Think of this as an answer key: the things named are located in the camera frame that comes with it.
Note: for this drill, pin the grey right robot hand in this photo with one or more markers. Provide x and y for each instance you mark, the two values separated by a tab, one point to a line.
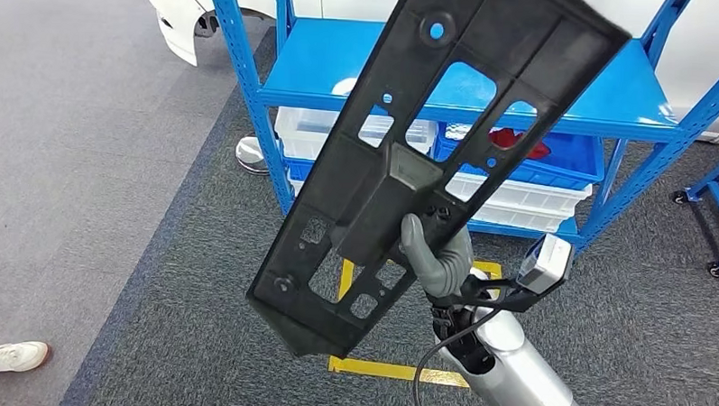
444	270

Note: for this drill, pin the black plastic panel part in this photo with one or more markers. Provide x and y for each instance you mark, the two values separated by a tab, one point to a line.
366	184

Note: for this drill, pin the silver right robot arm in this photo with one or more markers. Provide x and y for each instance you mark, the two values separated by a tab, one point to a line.
521	381

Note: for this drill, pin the blue metal shelf rack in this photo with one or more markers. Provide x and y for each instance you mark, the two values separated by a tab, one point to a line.
608	97

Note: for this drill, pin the white flat plastic tray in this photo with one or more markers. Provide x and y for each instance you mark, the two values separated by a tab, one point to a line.
295	186
533	199
532	221

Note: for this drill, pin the yellow floor tape square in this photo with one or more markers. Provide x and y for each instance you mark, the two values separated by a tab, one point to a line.
383	370

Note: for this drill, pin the red item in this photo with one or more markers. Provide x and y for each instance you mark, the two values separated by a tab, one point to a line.
508	141

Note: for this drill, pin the blue plastic bin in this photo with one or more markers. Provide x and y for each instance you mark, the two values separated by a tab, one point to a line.
570	161

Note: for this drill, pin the white car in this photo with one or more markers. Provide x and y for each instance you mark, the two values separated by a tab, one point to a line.
174	16

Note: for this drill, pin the person's foot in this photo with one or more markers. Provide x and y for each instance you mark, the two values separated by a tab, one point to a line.
7	358

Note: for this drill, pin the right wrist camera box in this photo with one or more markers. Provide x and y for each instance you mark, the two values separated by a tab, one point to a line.
549	262

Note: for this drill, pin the stanchion post with chrome base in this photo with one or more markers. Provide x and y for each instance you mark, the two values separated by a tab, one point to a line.
251	156

